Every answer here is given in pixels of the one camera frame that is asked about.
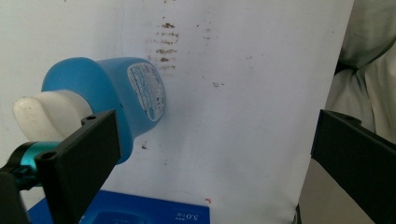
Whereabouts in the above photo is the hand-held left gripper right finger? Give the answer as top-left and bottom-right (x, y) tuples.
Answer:
(310, 108), (396, 224)

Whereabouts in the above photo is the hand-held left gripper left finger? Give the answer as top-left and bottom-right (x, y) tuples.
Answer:
(34, 109), (122, 224)

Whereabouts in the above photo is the blue flat box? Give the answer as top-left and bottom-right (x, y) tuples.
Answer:
(27, 189), (211, 224)

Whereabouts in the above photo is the blue bottle with white cap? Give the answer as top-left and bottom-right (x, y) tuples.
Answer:
(12, 56), (166, 165)

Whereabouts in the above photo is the pale grey cloth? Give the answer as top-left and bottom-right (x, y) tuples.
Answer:
(325, 0), (396, 145)

